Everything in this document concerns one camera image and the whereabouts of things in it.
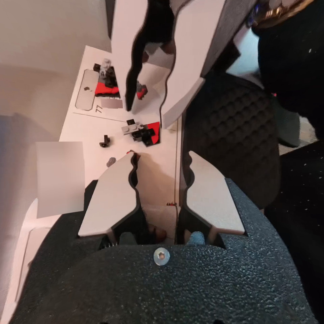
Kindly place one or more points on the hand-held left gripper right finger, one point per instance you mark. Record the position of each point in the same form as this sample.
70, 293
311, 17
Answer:
210, 197

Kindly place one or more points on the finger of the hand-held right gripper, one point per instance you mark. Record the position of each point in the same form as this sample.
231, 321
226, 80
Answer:
192, 50
124, 25

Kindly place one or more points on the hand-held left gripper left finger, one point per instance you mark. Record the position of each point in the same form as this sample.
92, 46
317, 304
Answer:
111, 197

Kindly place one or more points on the person's right forearm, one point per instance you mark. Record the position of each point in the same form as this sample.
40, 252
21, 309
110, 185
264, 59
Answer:
291, 63

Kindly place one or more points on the person's right hand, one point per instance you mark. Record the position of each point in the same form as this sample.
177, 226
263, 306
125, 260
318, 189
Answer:
169, 47

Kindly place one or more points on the person's left hand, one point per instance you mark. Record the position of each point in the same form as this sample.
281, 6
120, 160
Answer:
158, 232

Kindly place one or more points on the small black brick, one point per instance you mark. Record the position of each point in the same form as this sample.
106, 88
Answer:
105, 144

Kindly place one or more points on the black padded chair seat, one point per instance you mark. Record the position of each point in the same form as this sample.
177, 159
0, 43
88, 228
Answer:
227, 139

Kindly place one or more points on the gold wristwatch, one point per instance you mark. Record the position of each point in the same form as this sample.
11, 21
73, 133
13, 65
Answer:
278, 11

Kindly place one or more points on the white instruction booklet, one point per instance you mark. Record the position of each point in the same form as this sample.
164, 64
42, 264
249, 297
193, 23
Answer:
83, 126

